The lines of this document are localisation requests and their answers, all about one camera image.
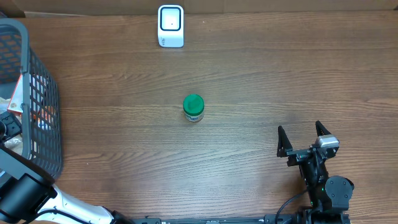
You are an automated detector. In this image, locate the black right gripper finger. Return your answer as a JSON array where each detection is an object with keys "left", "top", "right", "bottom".
[
  {"left": 277, "top": 126, "right": 293, "bottom": 157},
  {"left": 315, "top": 121, "right": 331, "bottom": 136}
]

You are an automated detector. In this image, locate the orange white box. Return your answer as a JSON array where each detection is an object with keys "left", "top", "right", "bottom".
[{"left": 7, "top": 75, "right": 24, "bottom": 116}]

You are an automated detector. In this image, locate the green lid jar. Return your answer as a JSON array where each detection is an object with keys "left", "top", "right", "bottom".
[{"left": 183, "top": 94, "right": 205, "bottom": 122}]

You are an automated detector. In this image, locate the beige plastic bag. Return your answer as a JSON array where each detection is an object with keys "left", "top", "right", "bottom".
[{"left": 1, "top": 98, "right": 23, "bottom": 155}]

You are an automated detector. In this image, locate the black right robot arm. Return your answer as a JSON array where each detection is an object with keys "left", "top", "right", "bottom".
[{"left": 274, "top": 121, "right": 354, "bottom": 224}]

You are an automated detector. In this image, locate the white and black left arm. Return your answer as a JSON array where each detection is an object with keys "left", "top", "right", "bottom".
[{"left": 1, "top": 112, "right": 132, "bottom": 224}]

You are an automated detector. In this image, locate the white barcode scanner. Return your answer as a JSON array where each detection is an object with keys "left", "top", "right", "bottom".
[{"left": 157, "top": 4, "right": 184, "bottom": 48}]

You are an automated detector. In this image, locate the grey plastic mesh basket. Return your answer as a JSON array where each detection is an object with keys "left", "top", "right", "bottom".
[{"left": 1, "top": 18, "right": 63, "bottom": 179}]

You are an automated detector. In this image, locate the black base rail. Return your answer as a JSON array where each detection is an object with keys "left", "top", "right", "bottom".
[{"left": 131, "top": 214, "right": 351, "bottom": 224}]

